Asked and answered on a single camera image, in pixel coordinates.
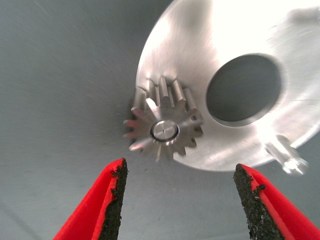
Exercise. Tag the small steel planetary gear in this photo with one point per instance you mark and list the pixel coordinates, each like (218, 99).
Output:
(142, 122)

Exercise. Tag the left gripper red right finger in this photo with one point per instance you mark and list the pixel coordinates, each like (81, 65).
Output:
(270, 212)

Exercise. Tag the dark grey table cloth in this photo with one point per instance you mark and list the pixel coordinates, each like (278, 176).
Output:
(50, 75)

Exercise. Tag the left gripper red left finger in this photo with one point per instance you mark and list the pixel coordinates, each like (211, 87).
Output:
(87, 212)

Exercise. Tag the round metal carrier plate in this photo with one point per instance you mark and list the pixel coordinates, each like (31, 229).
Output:
(190, 50)

